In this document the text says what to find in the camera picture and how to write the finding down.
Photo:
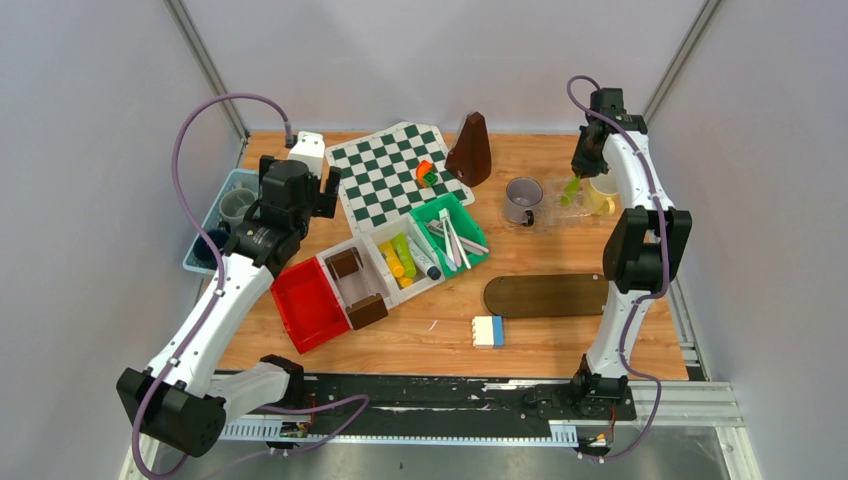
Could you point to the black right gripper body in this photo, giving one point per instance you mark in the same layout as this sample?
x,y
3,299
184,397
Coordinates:
x,y
587,158

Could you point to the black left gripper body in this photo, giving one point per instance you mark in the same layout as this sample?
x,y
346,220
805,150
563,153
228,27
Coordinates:
x,y
319,203

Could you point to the cream mug yellow handle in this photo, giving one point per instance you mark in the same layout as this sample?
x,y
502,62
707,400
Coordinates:
x,y
600,195

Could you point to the purple mug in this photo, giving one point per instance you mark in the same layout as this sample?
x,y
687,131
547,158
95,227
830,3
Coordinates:
x,y
524,191

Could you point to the yellow toothpaste tube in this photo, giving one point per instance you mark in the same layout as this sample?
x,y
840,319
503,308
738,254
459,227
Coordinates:
x,y
392,260

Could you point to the white toothbrush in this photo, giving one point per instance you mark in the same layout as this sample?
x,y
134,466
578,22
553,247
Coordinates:
x,y
454,249

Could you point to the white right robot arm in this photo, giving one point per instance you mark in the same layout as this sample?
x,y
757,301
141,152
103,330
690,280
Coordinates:
x,y
644,251

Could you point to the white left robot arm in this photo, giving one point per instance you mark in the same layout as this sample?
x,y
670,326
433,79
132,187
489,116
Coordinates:
x,y
176,399

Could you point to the dark wooden oval tray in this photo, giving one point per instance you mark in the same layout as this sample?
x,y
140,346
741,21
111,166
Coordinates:
x,y
554,295

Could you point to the white toothpaste tube black cap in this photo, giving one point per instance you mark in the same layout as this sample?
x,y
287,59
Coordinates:
x,y
422,260

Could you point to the light blue perforated basket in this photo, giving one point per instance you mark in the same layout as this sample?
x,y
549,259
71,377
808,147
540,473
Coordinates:
x,y
198,258

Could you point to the grey mug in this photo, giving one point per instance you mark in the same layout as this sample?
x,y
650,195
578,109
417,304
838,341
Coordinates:
x,y
235,203

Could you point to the brown wooden block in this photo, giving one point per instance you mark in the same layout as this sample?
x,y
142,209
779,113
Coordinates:
x,y
344,263
366,311

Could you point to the green white chessboard mat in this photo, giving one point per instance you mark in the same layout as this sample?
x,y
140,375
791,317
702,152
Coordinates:
x,y
378,181

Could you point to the red plastic bin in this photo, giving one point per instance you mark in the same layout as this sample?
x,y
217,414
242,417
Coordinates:
x,y
309,309

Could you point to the brown wooden metronome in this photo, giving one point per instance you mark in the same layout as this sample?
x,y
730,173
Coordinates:
x,y
469,159

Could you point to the white plastic bin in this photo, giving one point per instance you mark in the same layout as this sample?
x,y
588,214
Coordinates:
x,y
354,287

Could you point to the orange toy block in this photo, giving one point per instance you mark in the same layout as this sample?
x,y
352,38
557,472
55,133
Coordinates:
x,y
423,168

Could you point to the green toy block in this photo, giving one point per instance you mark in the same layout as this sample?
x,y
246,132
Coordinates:
x,y
430,179

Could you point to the white blue toy brick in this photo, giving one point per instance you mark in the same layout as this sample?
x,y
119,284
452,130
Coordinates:
x,y
487,332

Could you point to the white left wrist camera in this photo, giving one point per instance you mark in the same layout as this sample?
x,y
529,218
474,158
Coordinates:
x,y
309,149

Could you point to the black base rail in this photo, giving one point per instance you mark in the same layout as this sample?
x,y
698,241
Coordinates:
x,y
443,407

